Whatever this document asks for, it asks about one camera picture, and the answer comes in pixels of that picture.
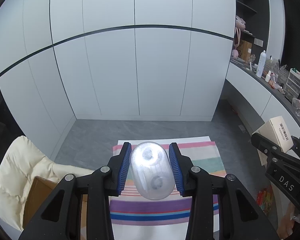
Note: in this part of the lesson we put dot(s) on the white counter with dark top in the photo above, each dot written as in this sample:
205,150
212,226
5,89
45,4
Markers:
247,87

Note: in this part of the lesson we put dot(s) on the clear drinking glass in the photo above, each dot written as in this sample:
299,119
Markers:
298,105

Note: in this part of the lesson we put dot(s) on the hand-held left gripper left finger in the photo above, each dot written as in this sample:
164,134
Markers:
123,170

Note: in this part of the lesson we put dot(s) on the pink plush bag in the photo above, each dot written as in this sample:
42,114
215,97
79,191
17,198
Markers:
240,23

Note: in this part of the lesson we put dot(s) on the person's right hand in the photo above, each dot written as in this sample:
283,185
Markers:
288,222

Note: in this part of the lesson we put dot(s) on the white wall cabinets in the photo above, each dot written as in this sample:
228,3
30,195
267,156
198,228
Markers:
140,62

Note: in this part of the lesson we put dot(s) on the cardboard box with paw print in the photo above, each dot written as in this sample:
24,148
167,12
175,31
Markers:
245,51

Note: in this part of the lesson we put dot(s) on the white spray bottle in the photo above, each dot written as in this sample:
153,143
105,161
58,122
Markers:
261,65

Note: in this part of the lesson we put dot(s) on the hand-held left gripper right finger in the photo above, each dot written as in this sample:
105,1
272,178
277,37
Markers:
176,170

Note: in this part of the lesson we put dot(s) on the colourful printed box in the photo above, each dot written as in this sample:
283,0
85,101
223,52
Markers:
265,201

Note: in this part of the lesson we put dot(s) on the translucent plastic case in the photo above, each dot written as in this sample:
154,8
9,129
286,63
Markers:
150,175

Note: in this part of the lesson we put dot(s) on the small white bottle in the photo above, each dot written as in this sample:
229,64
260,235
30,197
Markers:
267,77

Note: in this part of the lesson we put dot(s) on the floor socket plate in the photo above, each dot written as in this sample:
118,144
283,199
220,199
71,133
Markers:
242,128

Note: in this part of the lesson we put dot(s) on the pink plush toy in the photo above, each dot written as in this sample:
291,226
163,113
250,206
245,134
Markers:
235,54

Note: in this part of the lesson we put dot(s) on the brown cardboard box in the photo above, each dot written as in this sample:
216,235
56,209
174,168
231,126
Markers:
35,192

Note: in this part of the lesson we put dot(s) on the cream padded chair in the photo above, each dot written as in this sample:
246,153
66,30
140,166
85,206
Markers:
20,170

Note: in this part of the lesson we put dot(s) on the small white carton box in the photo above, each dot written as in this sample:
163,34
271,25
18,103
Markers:
272,132

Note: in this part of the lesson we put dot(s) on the striped colourful cloth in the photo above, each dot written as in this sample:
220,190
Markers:
202,160

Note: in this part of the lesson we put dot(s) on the clear drawer organizer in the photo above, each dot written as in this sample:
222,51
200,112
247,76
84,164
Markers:
293,82

